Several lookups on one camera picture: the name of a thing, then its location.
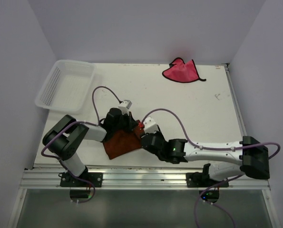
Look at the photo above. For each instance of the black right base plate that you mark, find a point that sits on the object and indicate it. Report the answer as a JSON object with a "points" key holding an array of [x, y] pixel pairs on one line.
{"points": [[199, 179]]}

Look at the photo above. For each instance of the aluminium mounting rail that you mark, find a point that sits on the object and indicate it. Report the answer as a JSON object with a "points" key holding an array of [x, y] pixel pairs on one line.
{"points": [[113, 178]]}

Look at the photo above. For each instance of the brown towel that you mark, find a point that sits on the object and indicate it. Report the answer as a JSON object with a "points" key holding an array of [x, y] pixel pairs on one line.
{"points": [[123, 142]]}

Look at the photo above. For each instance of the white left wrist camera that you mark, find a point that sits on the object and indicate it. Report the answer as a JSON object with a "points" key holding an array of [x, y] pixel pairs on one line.
{"points": [[124, 106]]}

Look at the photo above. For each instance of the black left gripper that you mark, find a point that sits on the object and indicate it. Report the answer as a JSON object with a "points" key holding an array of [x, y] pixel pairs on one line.
{"points": [[131, 123]]}

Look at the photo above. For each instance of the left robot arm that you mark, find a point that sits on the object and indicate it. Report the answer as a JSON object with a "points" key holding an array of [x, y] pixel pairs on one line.
{"points": [[66, 136]]}

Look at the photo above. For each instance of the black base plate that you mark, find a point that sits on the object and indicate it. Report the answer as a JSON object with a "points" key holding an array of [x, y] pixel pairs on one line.
{"points": [[83, 180], [199, 179]]}

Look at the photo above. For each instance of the pink towel black trim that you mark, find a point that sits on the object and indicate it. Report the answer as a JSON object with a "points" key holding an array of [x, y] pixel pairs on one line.
{"points": [[182, 72]]}

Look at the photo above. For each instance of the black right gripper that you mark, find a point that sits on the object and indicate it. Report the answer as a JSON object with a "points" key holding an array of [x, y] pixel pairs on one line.
{"points": [[158, 133]]}

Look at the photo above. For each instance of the white plastic basket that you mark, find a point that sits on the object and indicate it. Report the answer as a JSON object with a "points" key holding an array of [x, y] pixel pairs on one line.
{"points": [[66, 86]]}

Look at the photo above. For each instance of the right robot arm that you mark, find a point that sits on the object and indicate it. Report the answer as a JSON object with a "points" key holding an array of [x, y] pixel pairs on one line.
{"points": [[246, 157]]}

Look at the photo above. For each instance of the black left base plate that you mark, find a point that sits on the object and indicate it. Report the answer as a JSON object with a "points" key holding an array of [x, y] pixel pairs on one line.
{"points": [[83, 180]]}

